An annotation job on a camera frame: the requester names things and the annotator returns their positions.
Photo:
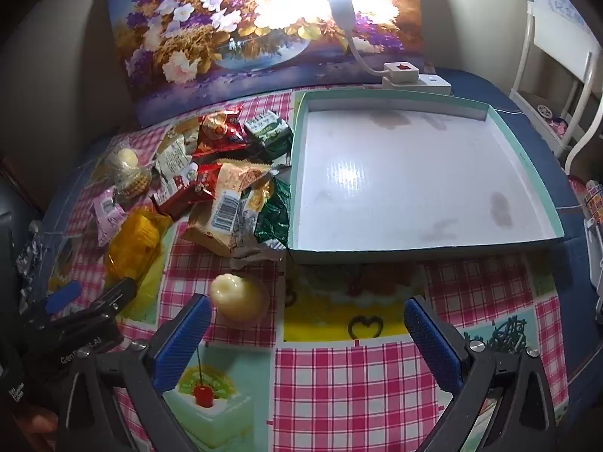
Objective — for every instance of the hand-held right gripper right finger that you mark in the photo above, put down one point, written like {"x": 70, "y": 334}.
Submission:
{"x": 431, "y": 343}

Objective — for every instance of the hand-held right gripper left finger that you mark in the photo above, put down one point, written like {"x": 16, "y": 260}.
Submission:
{"x": 181, "y": 339}

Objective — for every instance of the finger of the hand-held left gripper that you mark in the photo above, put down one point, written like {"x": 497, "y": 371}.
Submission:
{"x": 63, "y": 296}
{"x": 115, "y": 296}

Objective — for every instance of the yellow orange snack packet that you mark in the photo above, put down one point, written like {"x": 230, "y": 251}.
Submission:
{"x": 132, "y": 245}

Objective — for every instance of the round pastry clear wrapper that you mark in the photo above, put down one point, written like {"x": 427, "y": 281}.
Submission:
{"x": 123, "y": 159}
{"x": 240, "y": 299}

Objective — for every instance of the pink snack packet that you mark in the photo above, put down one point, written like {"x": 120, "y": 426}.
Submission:
{"x": 109, "y": 214}

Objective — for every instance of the silver grey snack packet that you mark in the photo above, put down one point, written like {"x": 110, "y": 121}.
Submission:
{"x": 256, "y": 256}

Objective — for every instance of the round biscuit clear wrapper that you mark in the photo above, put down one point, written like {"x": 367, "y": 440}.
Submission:
{"x": 134, "y": 183}

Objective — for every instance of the dark red snack packet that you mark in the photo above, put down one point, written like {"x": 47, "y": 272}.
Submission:
{"x": 186, "y": 190}

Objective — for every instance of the tan snack packet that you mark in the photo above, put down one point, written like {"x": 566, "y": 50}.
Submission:
{"x": 226, "y": 212}

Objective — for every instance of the white snack packet green print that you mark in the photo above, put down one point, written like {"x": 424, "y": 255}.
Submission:
{"x": 172, "y": 155}

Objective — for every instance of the shallow white box green rim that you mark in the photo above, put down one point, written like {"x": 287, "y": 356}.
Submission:
{"x": 400, "y": 174}

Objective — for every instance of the red gold snack packet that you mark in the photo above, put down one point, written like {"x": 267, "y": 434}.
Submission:
{"x": 219, "y": 132}

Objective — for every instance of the person's left hand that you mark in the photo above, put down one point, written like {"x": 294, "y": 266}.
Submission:
{"x": 40, "y": 421}

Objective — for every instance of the crumpled silver foil wrapper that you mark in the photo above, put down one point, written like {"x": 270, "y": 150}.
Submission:
{"x": 28, "y": 256}

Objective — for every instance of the blue cloth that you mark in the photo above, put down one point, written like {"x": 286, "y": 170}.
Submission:
{"x": 541, "y": 160}

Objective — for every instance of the colourful patterned box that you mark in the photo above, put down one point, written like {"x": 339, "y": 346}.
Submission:
{"x": 591, "y": 200}

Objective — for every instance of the pink heart ornament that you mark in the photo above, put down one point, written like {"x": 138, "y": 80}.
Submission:
{"x": 560, "y": 127}

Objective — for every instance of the small white wheel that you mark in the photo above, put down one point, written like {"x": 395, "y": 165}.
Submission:
{"x": 544, "y": 110}

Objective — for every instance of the flower painting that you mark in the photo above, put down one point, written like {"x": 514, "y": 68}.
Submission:
{"x": 188, "y": 33}

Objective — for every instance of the white rack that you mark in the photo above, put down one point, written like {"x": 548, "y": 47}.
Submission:
{"x": 560, "y": 42}

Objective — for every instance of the white gooseneck lamp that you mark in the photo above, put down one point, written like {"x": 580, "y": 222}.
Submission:
{"x": 340, "y": 7}

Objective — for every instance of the white printed box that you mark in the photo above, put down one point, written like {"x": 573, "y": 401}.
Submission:
{"x": 565, "y": 0}

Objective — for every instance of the white plug adapter red switch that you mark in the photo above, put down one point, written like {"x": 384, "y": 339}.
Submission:
{"x": 400, "y": 74}

